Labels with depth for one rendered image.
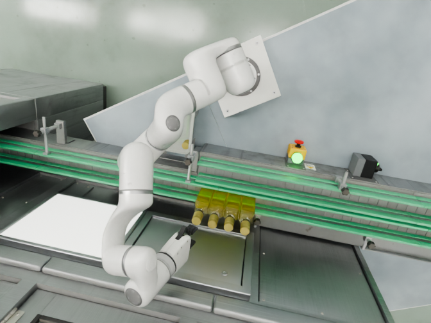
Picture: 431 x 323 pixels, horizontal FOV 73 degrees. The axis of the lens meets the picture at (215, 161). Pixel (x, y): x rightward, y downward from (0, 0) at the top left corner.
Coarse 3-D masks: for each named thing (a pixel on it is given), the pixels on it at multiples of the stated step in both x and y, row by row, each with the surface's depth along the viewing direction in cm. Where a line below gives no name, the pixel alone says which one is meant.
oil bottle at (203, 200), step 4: (204, 188) 121; (200, 192) 117; (204, 192) 118; (208, 192) 118; (212, 192) 119; (200, 196) 114; (204, 196) 115; (208, 196) 115; (212, 196) 119; (196, 200) 111; (200, 200) 112; (204, 200) 112; (208, 200) 113; (196, 204) 110; (200, 204) 109; (204, 204) 110; (208, 204) 110; (196, 208) 110; (204, 208) 109; (208, 208) 112; (204, 212) 110
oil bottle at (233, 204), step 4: (228, 196) 117; (232, 196) 118; (236, 196) 118; (240, 196) 119; (228, 200) 114; (232, 200) 115; (236, 200) 115; (240, 200) 116; (228, 204) 111; (232, 204) 112; (236, 204) 112; (240, 204) 113; (224, 208) 110; (228, 208) 109; (232, 208) 109; (236, 208) 109; (224, 212) 109; (228, 212) 108; (232, 212) 108; (236, 212) 108; (224, 216) 109; (236, 216) 108; (236, 220) 110
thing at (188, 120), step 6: (192, 114) 123; (186, 120) 131; (192, 120) 124; (186, 126) 132; (192, 126) 125; (186, 132) 133; (192, 132) 126; (180, 138) 135; (186, 138) 135; (174, 144) 135; (180, 144) 136; (168, 150) 130; (174, 150) 130; (180, 150) 130; (186, 150) 131
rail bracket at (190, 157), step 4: (192, 144) 115; (192, 148) 115; (192, 152) 116; (196, 152) 122; (188, 156) 116; (192, 156) 116; (188, 160) 112; (192, 160) 116; (188, 164) 112; (188, 172) 119; (188, 176) 120; (188, 180) 120
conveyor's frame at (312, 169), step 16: (16, 128) 146; (48, 144) 135; (64, 144) 135; (80, 144) 138; (96, 144) 141; (208, 144) 134; (160, 160) 133; (240, 160) 123; (256, 160) 123; (272, 160) 126; (320, 176) 120; (384, 176) 126; (400, 192) 117; (416, 192) 116
